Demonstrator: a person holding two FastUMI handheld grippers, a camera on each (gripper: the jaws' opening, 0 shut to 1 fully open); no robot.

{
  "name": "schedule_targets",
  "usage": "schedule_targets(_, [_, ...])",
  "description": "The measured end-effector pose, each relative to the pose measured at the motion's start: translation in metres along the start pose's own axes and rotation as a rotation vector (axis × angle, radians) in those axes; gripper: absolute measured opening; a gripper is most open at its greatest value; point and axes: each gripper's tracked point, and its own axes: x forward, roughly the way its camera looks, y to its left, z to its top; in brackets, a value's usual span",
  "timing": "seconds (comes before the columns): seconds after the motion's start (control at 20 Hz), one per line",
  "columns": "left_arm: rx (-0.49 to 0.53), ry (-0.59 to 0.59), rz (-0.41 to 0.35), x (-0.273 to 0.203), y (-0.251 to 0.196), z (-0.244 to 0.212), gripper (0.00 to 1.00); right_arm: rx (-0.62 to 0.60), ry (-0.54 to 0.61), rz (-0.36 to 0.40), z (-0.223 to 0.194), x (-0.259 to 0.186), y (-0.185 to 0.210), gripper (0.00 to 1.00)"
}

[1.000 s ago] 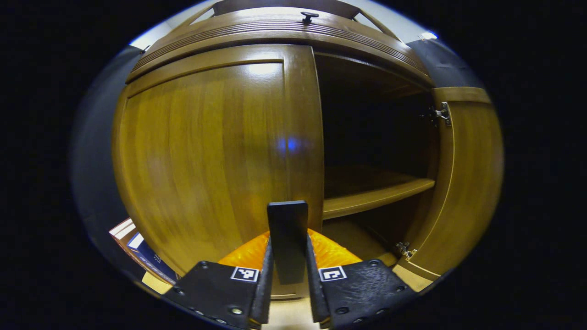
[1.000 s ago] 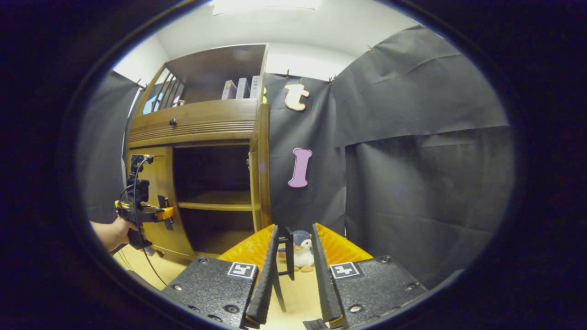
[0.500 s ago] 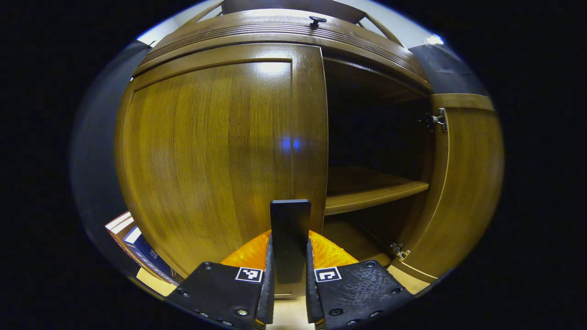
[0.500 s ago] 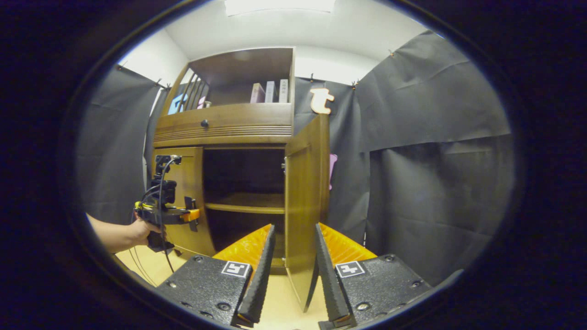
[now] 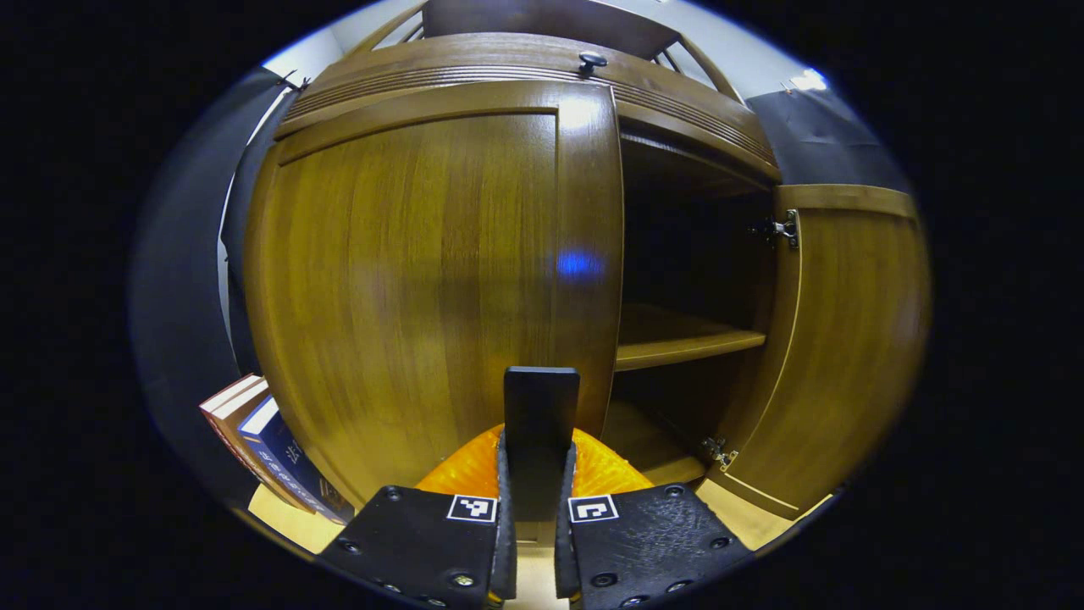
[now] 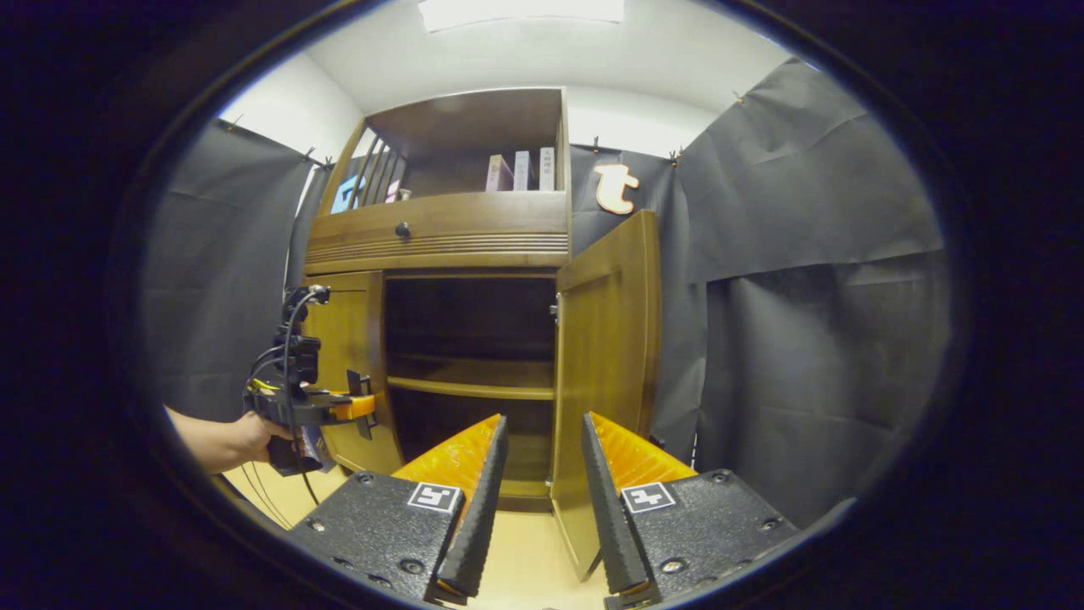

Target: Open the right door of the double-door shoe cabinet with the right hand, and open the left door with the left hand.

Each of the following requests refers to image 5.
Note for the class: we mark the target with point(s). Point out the black round drawer knob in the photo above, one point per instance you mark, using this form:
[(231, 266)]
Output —
[(592, 61)]

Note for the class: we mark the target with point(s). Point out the wooden double-door shoe cabinet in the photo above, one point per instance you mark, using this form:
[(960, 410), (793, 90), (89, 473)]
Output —
[(694, 110)]

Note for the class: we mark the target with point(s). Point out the small ceiling light panel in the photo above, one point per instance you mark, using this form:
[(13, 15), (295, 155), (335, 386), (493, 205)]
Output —
[(809, 80)]

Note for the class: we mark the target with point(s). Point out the wooden inner cabinet shelf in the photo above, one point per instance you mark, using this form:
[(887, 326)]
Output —
[(677, 339)]

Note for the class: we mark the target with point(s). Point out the black backdrop cloth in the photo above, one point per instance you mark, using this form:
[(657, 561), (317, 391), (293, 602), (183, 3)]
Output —
[(821, 135), (178, 296)]

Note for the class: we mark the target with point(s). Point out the brown book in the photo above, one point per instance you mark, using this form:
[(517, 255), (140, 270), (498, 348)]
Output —
[(233, 419)]

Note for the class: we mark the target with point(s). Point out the wooden cabinet door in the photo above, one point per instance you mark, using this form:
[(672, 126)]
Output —
[(847, 356), (406, 280)]

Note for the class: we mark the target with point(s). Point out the metal door hinge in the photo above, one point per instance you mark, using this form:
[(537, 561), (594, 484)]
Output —
[(718, 451), (783, 229)]

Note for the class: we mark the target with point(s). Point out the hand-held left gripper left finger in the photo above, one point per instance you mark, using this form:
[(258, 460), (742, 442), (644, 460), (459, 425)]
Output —
[(423, 542)]

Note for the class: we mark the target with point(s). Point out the blue book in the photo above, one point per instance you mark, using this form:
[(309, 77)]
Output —
[(292, 462)]

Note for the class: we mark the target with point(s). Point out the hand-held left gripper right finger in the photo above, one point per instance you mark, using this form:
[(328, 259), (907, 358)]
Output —
[(644, 542)]

